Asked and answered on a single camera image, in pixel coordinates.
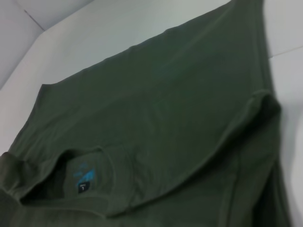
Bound dark green FREE t-shirt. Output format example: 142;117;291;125
0;0;294;227

